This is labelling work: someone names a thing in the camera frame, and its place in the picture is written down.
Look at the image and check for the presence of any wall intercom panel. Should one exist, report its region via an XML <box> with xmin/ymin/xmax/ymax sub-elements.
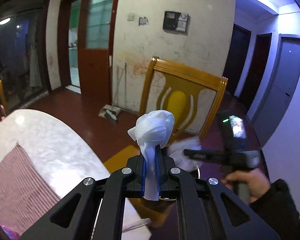
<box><xmin>162</xmin><ymin>11</ymin><xmax>189</xmax><ymax>33</ymax></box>

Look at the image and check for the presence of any red white striped cloth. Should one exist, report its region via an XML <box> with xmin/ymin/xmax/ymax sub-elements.
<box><xmin>0</xmin><ymin>144</ymin><xmax>60</xmax><ymax>235</ymax></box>

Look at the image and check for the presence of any grey entrance door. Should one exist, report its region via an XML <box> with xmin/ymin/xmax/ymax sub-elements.
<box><xmin>252</xmin><ymin>34</ymin><xmax>300</xmax><ymax>147</ymax></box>

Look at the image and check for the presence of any dustpan on floor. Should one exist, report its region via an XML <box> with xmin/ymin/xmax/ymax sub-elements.
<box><xmin>98</xmin><ymin>105</ymin><xmax>121</xmax><ymax>125</ymax></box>

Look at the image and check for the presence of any wall light switch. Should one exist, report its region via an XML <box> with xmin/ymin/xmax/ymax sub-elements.
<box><xmin>127</xmin><ymin>13</ymin><xmax>135</xmax><ymax>22</ymax></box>

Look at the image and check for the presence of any yellow wooden chair right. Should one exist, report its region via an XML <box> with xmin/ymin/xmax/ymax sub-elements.
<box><xmin>139</xmin><ymin>56</ymin><xmax>228</xmax><ymax>143</ymax></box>

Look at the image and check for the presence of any person right hand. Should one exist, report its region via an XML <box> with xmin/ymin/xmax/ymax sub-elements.
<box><xmin>221</xmin><ymin>168</ymin><xmax>270</xmax><ymax>203</ymax></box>

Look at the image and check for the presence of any red wooden glass door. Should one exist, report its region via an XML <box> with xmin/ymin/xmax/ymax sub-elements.
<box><xmin>57</xmin><ymin>0</ymin><xmax>119</xmax><ymax>104</ymax></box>

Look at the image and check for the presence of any dark balcony sliding door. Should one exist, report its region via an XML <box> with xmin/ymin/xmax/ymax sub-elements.
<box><xmin>0</xmin><ymin>0</ymin><xmax>47</xmax><ymax>109</ymax></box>

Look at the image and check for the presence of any white tissue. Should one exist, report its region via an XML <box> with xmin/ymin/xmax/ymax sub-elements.
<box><xmin>128</xmin><ymin>110</ymin><xmax>174</xmax><ymax>201</ymax></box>

